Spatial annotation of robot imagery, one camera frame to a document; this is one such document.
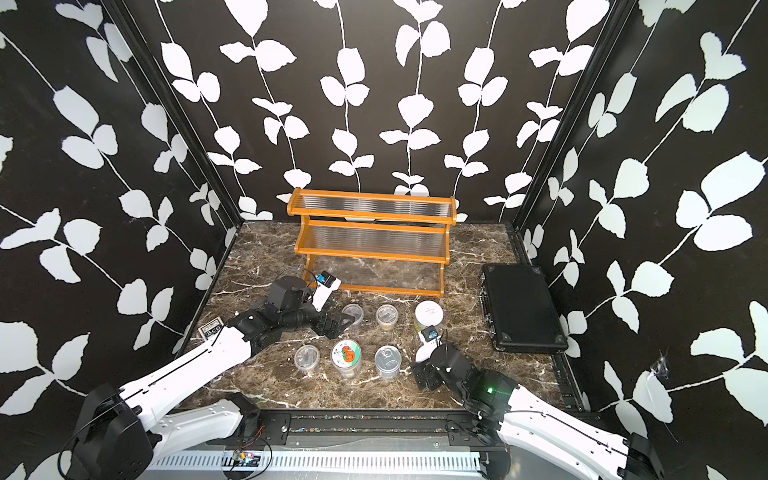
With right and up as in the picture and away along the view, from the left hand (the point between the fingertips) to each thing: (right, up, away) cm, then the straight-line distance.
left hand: (344, 306), depth 79 cm
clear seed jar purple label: (-10, -14, +2) cm, 18 cm away
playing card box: (-43, -9, +11) cm, 45 cm away
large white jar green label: (+24, -3, +7) cm, 25 cm away
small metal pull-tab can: (+12, -15, +1) cm, 19 cm away
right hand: (+21, -13, +1) cm, 25 cm away
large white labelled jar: (+21, -9, -8) cm, 24 cm away
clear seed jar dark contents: (+2, -4, +11) cm, 12 cm away
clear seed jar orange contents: (+11, -5, +10) cm, 16 cm away
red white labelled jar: (+1, -13, -1) cm, 13 cm away
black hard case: (+53, -3, +12) cm, 54 cm away
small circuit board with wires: (-22, -36, -8) cm, 43 cm away
